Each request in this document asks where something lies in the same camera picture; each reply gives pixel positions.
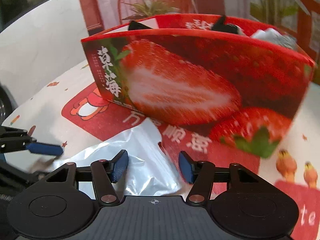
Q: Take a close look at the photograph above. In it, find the grey knitted cloth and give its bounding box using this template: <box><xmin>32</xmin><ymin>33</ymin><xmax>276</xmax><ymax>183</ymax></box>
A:
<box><xmin>272</xmin><ymin>34</ymin><xmax>298</xmax><ymax>51</ymax></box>

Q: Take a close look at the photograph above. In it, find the clear plastic zip bag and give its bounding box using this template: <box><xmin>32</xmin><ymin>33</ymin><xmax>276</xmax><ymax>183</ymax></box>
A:
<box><xmin>52</xmin><ymin>118</ymin><xmax>184</xmax><ymax>196</ymax></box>

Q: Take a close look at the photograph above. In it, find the red strawberry cardboard box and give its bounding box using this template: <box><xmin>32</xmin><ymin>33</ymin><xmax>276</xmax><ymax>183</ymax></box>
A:
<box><xmin>81</xmin><ymin>14</ymin><xmax>316</xmax><ymax>158</ymax></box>

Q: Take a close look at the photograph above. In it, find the printed living room backdrop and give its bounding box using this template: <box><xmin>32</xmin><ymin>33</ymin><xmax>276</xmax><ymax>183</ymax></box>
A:
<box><xmin>80</xmin><ymin>0</ymin><xmax>319</xmax><ymax>61</ymax></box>

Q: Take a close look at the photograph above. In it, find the white socks pair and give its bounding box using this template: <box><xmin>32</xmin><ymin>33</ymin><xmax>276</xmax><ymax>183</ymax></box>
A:
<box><xmin>251</xmin><ymin>28</ymin><xmax>281</xmax><ymax>40</ymax></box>

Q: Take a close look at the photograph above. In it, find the black soft cloth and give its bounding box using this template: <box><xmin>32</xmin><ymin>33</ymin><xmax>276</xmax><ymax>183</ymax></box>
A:
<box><xmin>128</xmin><ymin>15</ymin><xmax>244</xmax><ymax>35</ymax></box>

